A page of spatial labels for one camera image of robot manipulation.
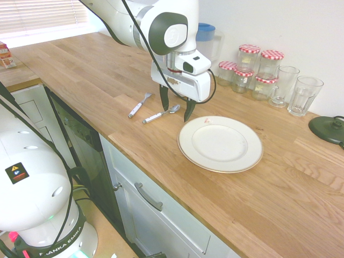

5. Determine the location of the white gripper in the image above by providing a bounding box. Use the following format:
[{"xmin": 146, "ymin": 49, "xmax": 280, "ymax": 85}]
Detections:
[{"xmin": 150, "ymin": 60, "xmax": 212, "ymax": 123}]

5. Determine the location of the white-handled metal spoon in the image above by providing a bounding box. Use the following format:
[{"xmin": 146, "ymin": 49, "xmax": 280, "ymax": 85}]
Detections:
[{"xmin": 142, "ymin": 104, "xmax": 181, "ymax": 125}]

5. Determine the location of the white gold-rimmed plate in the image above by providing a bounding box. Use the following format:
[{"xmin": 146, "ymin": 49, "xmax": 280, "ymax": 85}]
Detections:
[{"xmin": 177, "ymin": 116, "xmax": 264, "ymax": 174}]

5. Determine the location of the short glass jar checked lid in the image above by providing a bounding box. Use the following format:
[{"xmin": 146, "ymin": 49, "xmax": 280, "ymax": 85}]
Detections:
[
  {"xmin": 252, "ymin": 73, "xmax": 280, "ymax": 102},
  {"xmin": 232, "ymin": 68, "xmax": 255, "ymax": 94},
  {"xmin": 218, "ymin": 61, "xmax": 238, "ymax": 87}
]

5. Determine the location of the clear jug with blue lid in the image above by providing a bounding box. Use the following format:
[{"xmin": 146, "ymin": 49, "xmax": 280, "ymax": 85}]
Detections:
[{"xmin": 196, "ymin": 23, "xmax": 225, "ymax": 68}]

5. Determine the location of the tall glass jar checked lid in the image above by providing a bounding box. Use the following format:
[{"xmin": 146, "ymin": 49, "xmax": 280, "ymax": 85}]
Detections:
[
  {"xmin": 238, "ymin": 44, "xmax": 261, "ymax": 72},
  {"xmin": 259, "ymin": 49, "xmax": 285, "ymax": 78}
]

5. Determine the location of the black dishwasher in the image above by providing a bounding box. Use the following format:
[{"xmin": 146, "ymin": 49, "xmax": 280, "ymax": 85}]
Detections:
[{"xmin": 44, "ymin": 85, "xmax": 127, "ymax": 239}]

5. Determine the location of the clear glass mug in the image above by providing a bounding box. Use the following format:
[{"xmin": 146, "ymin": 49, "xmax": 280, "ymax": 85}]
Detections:
[{"xmin": 268, "ymin": 65, "xmax": 300, "ymax": 109}]

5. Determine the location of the clear glass tumbler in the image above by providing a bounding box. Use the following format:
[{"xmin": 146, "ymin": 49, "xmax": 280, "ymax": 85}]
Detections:
[{"xmin": 287, "ymin": 75, "xmax": 325, "ymax": 117}]

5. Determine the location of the white kitchen cabinet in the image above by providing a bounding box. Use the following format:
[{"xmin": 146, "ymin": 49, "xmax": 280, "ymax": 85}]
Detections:
[{"xmin": 98, "ymin": 133, "xmax": 244, "ymax": 258}]

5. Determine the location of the white cabinet panel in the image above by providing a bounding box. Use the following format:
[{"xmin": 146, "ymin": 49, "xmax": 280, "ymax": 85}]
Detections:
[{"xmin": 9, "ymin": 83, "xmax": 77, "ymax": 169}]

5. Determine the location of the dark green round base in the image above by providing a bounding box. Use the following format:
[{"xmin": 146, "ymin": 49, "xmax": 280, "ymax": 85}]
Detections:
[{"xmin": 308, "ymin": 115, "xmax": 344, "ymax": 145}]

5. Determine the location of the white window blind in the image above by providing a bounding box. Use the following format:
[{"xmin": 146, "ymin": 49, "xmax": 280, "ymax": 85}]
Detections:
[{"xmin": 0, "ymin": 0, "xmax": 90, "ymax": 36}]

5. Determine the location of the orange printed carton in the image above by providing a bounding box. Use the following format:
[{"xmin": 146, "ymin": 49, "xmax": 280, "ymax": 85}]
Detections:
[{"xmin": 0, "ymin": 40, "xmax": 18, "ymax": 70}]

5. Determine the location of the white-handled metal fork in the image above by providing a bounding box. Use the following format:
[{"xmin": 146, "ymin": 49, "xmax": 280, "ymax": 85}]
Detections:
[{"xmin": 127, "ymin": 92, "xmax": 153, "ymax": 119}]

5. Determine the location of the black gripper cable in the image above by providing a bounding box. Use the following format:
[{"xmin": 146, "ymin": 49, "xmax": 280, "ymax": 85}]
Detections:
[{"xmin": 120, "ymin": 0, "xmax": 217, "ymax": 104}]

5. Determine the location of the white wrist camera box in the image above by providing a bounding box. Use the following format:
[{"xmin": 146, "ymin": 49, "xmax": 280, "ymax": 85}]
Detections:
[{"xmin": 182, "ymin": 55, "xmax": 212, "ymax": 76}]

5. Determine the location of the grey metal drawer handle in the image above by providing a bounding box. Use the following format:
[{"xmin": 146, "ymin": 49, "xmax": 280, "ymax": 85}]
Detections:
[{"xmin": 134, "ymin": 182, "xmax": 164, "ymax": 212}]

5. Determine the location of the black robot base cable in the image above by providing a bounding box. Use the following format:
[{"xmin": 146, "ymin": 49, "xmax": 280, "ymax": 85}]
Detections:
[{"xmin": 0, "ymin": 80, "xmax": 81, "ymax": 244}]

